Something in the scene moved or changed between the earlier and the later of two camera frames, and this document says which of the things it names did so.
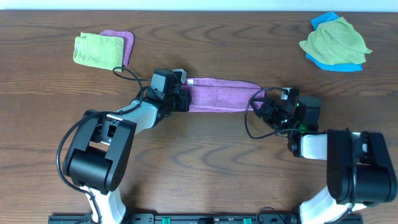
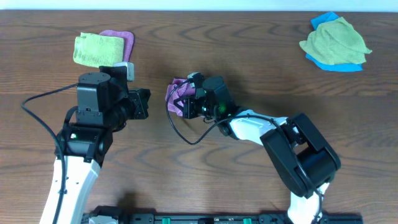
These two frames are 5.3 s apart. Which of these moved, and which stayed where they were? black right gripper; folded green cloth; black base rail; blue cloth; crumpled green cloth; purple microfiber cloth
Moved: black right gripper; purple microfiber cloth
Stayed: crumpled green cloth; folded green cloth; blue cloth; black base rail
